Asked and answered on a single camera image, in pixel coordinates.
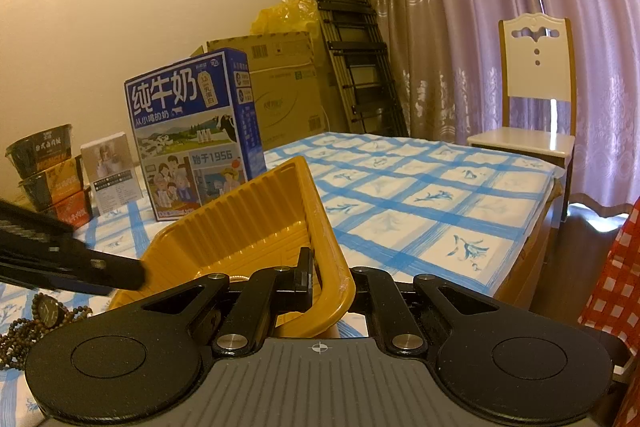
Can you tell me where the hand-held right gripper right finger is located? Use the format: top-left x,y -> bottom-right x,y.
350,267 -> 506,356

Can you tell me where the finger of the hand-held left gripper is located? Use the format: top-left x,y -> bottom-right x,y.
0,199 -> 147,291
0,259 -> 113,296

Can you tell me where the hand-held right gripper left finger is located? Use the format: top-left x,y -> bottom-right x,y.
107,248 -> 316,356

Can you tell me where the dark dial wristwatch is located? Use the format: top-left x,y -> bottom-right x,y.
30,294 -> 68,333

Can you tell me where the yellow plastic tray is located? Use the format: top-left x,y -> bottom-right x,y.
107,155 -> 357,339

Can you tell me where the dark small bead bracelet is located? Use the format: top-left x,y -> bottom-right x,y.
0,314 -> 38,370

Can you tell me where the red label instant noodle bowl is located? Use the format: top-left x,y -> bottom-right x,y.
47,187 -> 93,226

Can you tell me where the small white box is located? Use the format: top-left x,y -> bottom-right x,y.
80,132 -> 142,215

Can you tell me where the orange label instant noodle bowl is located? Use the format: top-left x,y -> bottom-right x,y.
17,155 -> 85,210

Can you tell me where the blue milk carton box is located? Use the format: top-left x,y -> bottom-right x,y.
124,48 -> 266,223

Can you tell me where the wooden table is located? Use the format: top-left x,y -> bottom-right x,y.
490,177 -> 571,310

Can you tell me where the printed cardboard box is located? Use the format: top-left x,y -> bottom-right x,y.
248,57 -> 335,148

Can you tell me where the black folding ladder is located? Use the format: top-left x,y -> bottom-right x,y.
301,0 -> 410,138

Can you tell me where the red checked cloth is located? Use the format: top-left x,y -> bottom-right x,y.
577,197 -> 640,427

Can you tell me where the yellow plastic bag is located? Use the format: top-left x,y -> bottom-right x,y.
250,0 -> 321,38

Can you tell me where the white wooden chair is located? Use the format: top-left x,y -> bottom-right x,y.
466,13 -> 577,223

